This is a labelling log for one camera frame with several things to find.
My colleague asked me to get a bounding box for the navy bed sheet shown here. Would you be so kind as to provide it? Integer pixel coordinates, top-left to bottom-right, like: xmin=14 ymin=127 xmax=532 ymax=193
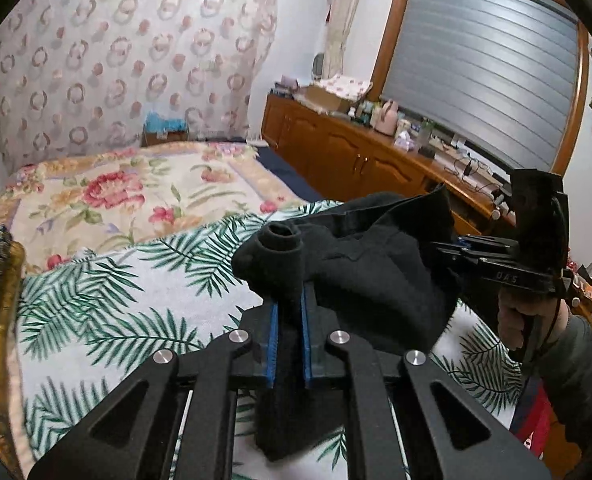
xmin=257 ymin=148 xmax=323 ymax=203

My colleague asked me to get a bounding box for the person's right hand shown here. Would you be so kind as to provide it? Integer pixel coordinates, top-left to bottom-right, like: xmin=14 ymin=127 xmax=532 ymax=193
xmin=498 ymin=289 xmax=570 ymax=350

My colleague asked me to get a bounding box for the wooden sideboard cabinet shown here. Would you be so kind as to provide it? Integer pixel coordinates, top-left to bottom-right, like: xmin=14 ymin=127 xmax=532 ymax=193
xmin=261 ymin=93 xmax=515 ymax=237

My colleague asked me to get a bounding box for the floral bedspread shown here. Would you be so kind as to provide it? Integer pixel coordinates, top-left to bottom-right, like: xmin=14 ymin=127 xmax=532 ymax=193
xmin=0 ymin=142 xmax=307 ymax=274

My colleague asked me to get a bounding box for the cardboard box with floral cloth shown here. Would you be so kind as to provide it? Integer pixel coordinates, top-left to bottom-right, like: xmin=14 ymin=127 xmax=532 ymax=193
xmin=302 ymin=74 xmax=372 ymax=114

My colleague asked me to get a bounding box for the blue cloth in box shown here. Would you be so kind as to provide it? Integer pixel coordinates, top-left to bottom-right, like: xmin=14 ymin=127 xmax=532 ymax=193
xmin=144 ymin=112 xmax=188 ymax=134

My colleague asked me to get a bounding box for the grey window blind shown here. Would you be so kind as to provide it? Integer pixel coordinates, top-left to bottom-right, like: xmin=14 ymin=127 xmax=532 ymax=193
xmin=382 ymin=0 xmax=579 ymax=170

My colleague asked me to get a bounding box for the pink jug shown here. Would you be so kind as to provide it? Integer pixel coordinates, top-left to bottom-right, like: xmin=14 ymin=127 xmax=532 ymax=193
xmin=374 ymin=100 xmax=398 ymax=136

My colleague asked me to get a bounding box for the palm leaf print blanket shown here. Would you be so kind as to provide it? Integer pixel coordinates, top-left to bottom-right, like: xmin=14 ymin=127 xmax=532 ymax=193
xmin=16 ymin=200 xmax=523 ymax=479

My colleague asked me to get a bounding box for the pink patterned curtain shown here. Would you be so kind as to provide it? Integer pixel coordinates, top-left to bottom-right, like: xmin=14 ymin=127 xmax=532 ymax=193
xmin=0 ymin=0 xmax=278 ymax=171

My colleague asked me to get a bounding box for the dark sleeve right forearm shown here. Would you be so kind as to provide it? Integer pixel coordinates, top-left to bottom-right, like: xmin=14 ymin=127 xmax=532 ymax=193
xmin=537 ymin=316 xmax=592 ymax=479

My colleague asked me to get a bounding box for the black garment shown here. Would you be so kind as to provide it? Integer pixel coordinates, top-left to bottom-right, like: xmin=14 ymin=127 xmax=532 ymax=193
xmin=231 ymin=188 xmax=453 ymax=462

